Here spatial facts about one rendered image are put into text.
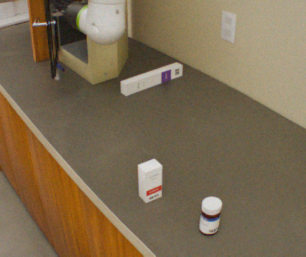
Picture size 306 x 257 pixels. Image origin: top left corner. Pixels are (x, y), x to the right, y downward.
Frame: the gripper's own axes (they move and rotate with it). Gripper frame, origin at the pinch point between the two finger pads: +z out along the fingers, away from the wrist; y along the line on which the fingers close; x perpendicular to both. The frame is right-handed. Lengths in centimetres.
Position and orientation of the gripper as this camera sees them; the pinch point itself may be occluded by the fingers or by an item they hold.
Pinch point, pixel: (54, 3)
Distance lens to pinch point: 140.5
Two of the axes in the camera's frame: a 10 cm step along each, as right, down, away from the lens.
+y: -8.0, 3.3, -5.0
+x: 0.0, 8.4, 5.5
